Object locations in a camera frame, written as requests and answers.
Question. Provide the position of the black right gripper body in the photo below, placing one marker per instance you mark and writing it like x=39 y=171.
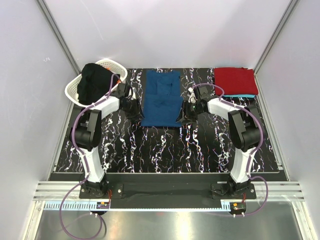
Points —
x=191 y=110

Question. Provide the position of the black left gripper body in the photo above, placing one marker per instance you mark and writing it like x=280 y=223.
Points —
x=128 y=110

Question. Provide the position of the blue printed t shirt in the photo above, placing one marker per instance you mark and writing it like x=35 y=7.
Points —
x=162 y=99

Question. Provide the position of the black t shirt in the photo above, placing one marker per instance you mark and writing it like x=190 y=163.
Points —
x=94 y=84

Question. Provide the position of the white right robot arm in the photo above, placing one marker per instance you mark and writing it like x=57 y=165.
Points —
x=245 y=128

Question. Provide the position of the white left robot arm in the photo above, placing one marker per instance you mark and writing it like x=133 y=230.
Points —
x=85 y=131

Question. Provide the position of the red folded t shirt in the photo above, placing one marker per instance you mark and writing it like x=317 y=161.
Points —
x=236 y=80

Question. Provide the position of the teal folded t shirt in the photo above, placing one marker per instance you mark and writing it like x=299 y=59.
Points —
x=250 y=96

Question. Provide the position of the white plastic laundry basket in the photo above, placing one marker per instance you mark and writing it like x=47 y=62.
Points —
x=71 y=88

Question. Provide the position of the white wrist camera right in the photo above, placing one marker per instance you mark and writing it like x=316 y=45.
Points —
x=191 y=94

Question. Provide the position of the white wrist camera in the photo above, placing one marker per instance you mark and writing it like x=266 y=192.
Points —
x=191 y=94
x=133 y=93

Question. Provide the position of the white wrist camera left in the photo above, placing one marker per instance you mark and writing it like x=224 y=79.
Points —
x=133 y=93

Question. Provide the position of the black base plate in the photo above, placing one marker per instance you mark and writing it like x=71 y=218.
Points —
x=166 y=203

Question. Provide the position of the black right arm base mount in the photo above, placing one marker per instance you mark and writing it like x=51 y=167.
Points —
x=230 y=190

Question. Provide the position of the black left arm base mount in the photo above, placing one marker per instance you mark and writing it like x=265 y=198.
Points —
x=101 y=190

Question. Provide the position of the aluminium frame rail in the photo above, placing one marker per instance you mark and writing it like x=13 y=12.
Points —
x=277 y=190

